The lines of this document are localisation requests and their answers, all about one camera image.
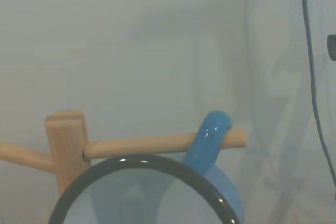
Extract blue enamel mug black rim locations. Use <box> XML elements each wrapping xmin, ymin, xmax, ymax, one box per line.
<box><xmin>48</xmin><ymin>110</ymin><xmax>245</xmax><ymax>224</ymax></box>

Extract wooden mug tree black base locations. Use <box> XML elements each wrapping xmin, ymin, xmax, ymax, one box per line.
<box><xmin>0</xmin><ymin>109</ymin><xmax>248</xmax><ymax>197</ymax></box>

